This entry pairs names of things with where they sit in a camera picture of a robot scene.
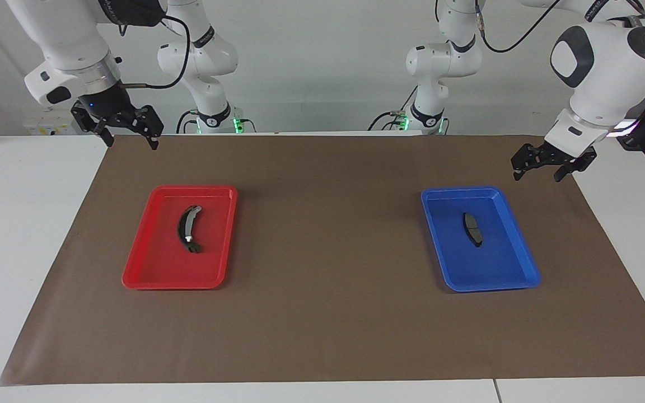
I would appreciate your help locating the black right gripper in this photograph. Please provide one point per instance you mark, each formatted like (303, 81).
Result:
(107, 109)

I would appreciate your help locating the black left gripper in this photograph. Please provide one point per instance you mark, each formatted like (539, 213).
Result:
(557, 155)

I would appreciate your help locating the short dark brake pad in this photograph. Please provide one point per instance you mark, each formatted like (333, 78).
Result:
(473, 229)

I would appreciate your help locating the long curved dark brake pad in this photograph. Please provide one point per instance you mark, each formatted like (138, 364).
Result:
(183, 226)

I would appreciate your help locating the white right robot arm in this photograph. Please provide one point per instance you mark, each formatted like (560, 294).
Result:
(70, 39)

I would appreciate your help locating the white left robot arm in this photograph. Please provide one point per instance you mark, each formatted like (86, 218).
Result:
(597, 84)

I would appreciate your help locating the blue plastic tray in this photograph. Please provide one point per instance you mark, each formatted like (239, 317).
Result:
(490, 263)

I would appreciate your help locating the red plastic tray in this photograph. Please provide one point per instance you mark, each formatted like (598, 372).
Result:
(154, 257)

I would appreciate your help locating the brown table mat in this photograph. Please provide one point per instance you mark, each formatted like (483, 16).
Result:
(322, 324)

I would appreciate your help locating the white wall socket box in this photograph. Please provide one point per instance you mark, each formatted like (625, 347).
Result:
(42, 127)

